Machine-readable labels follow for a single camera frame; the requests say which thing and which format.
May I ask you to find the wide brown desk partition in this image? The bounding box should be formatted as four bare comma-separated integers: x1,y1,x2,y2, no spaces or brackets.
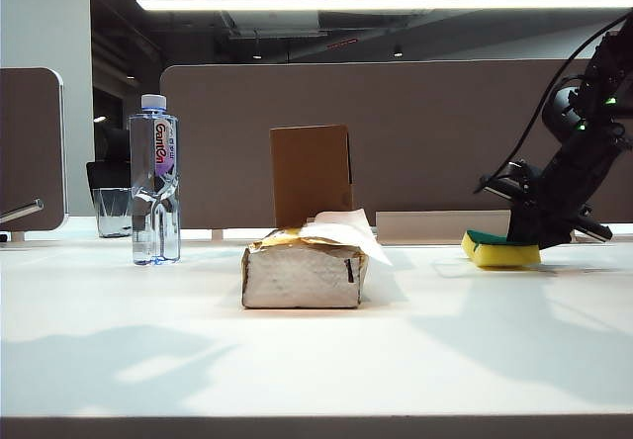
159,59,633,232

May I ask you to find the gold and white tissue pack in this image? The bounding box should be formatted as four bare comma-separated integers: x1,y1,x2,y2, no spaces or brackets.
240,225,370,310

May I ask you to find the silver metal rod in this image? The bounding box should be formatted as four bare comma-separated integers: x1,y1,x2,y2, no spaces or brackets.
0,199,45,225

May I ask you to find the clear drinking glass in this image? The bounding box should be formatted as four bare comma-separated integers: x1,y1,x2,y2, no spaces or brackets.
92,187,134,239

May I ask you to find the black office chair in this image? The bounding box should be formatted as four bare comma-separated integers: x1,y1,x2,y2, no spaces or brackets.
86,125,134,218

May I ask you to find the yellow sponge with green scourer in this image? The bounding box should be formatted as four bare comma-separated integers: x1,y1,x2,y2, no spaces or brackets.
461,229,543,268

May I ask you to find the long ceiling light strip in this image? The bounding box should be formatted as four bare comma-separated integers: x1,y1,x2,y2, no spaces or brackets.
136,0,633,13

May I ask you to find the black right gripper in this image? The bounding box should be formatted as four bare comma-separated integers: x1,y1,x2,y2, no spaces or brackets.
479,154,617,251

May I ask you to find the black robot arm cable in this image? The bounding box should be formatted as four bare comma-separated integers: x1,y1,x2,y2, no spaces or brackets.
473,12,633,196

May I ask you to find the white tissue sheet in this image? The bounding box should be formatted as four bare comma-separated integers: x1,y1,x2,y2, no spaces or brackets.
299,208,394,267

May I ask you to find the narrow brown desk partition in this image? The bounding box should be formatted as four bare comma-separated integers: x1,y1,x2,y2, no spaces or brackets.
0,66,68,234

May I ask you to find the brown cardboard box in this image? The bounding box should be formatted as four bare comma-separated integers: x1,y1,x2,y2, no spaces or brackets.
269,124,355,227

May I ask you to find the clear Ganten water bottle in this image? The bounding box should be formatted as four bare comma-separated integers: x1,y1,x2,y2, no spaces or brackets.
129,94,181,267

